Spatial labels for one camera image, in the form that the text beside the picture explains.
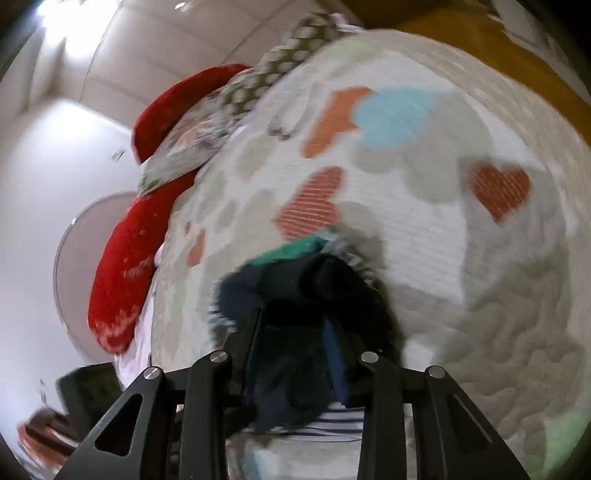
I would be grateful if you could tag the dark grey block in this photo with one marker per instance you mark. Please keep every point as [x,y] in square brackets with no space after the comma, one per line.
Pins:
[87,392]

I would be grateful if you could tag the olive sheep print bolster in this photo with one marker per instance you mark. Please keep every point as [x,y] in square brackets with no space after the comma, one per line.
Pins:
[277,64]

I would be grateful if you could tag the white wall socket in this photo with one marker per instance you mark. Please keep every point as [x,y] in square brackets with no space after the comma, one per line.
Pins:
[119,154]

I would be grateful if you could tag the red embroidered pillow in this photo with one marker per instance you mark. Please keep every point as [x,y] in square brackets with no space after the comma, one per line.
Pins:
[171,106]
[129,244]

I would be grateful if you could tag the floral print pillow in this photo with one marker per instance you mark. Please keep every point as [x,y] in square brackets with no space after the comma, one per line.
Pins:
[189,147]

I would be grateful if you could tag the rounded white headboard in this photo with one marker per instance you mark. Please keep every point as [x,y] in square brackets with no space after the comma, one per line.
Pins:
[78,258]

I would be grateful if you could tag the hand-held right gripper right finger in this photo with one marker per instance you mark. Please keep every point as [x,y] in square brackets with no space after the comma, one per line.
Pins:
[336,364]

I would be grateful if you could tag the navy striped pants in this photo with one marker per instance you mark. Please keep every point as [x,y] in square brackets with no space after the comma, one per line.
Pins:
[295,286]

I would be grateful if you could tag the white panelled wardrobe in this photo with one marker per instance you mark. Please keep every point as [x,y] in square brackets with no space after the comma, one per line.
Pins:
[184,46]

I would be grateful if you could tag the heart patterned quilt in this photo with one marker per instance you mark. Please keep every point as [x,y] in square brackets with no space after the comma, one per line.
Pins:
[415,230]

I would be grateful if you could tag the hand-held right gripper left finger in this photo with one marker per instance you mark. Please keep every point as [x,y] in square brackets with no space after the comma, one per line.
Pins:
[247,341]

